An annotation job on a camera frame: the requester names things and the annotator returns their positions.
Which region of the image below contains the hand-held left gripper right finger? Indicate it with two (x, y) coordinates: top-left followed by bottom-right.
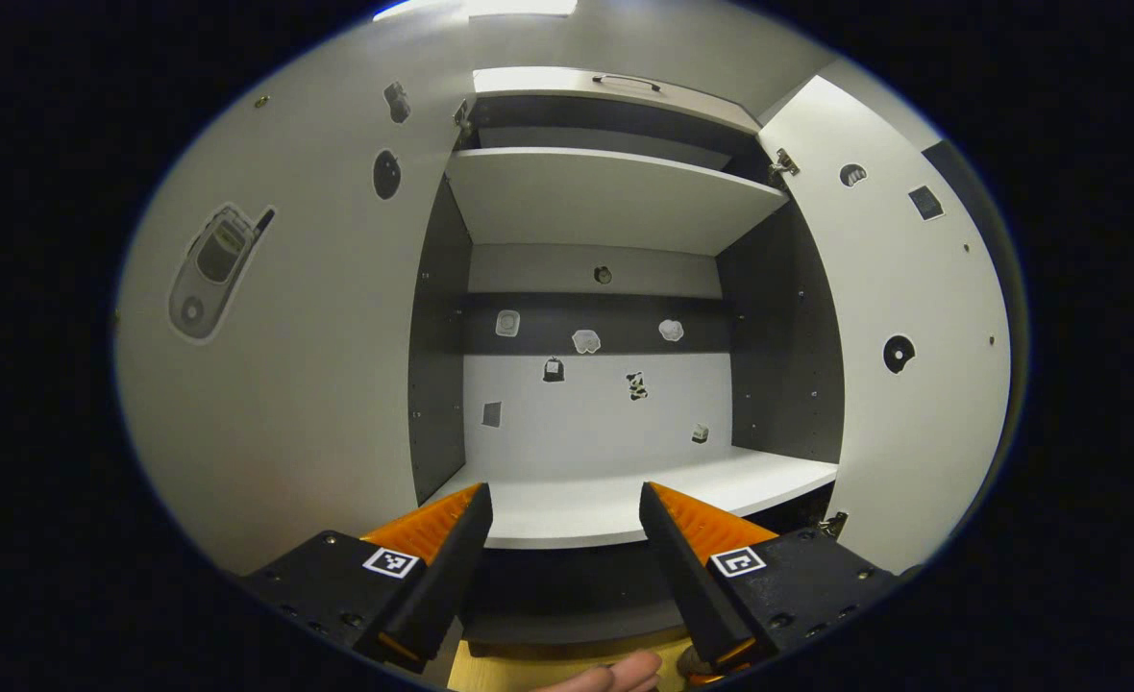
(639, 481), (900, 685)

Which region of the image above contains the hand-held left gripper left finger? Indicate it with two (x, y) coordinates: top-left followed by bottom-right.
(240, 482), (494, 674)

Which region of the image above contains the white shoe cabinet door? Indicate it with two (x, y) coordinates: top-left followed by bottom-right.
(113, 19), (477, 578)
(757, 75), (1013, 576)

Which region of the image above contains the white shoe cabinet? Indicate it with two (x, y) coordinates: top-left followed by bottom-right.
(408, 65), (849, 662)

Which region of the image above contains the white cabinet drawer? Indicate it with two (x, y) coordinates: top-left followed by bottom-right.
(471, 65), (762, 136)

